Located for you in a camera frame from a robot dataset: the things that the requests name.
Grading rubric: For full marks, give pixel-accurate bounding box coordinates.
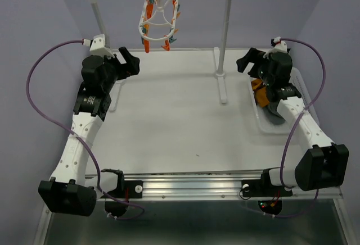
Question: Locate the aluminium mounting rail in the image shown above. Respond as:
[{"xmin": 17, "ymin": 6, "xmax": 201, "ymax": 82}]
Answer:
[{"xmin": 34, "ymin": 171, "xmax": 359, "ymax": 244}]

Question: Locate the teal clothes peg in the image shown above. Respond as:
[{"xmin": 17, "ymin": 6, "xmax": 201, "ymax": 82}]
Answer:
[
  {"xmin": 168, "ymin": 29, "xmax": 178, "ymax": 44},
  {"xmin": 141, "ymin": 24, "xmax": 149, "ymax": 45}
]

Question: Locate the white clothes rack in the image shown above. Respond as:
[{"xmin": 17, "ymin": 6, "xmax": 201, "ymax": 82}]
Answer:
[{"xmin": 83, "ymin": 0, "xmax": 237, "ymax": 112}]

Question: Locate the orange brown sock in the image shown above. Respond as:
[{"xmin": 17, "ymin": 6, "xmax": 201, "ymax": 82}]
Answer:
[{"xmin": 251, "ymin": 79, "xmax": 269, "ymax": 108}]

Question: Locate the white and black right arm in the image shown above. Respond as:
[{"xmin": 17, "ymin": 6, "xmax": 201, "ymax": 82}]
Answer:
[{"xmin": 236, "ymin": 48, "xmax": 349, "ymax": 197}]

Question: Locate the orange clothes peg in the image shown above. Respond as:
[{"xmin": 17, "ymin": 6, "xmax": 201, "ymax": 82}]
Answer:
[
  {"xmin": 144, "ymin": 1, "xmax": 154, "ymax": 53},
  {"xmin": 161, "ymin": 38, "xmax": 172, "ymax": 51}
]

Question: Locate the grey sock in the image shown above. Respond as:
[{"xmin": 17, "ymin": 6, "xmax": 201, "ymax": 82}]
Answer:
[{"xmin": 263, "ymin": 102, "xmax": 285, "ymax": 125}]

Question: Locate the orange clothes peg right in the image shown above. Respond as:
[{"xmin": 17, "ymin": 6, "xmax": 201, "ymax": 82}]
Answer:
[{"xmin": 161, "ymin": 38, "xmax": 172, "ymax": 51}]

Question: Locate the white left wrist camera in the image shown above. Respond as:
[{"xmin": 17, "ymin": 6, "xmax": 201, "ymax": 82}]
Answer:
[{"xmin": 82, "ymin": 34, "xmax": 115, "ymax": 58}]

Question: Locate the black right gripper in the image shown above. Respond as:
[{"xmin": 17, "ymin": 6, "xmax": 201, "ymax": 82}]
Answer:
[{"xmin": 236, "ymin": 47, "xmax": 274, "ymax": 86}]

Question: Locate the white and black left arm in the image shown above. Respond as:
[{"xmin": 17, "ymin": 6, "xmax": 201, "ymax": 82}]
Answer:
[{"xmin": 38, "ymin": 47, "xmax": 140, "ymax": 216}]

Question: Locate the white plastic basket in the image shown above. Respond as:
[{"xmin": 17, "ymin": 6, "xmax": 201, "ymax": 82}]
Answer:
[{"xmin": 247, "ymin": 68, "xmax": 311, "ymax": 135}]

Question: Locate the teal clothes peg right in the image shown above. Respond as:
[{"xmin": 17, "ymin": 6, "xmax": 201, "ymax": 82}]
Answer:
[{"xmin": 168, "ymin": 29, "xmax": 178, "ymax": 44}]

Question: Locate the white clip hanger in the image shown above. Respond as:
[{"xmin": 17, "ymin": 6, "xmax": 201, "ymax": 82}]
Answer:
[{"xmin": 138, "ymin": 0, "xmax": 181, "ymax": 42}]

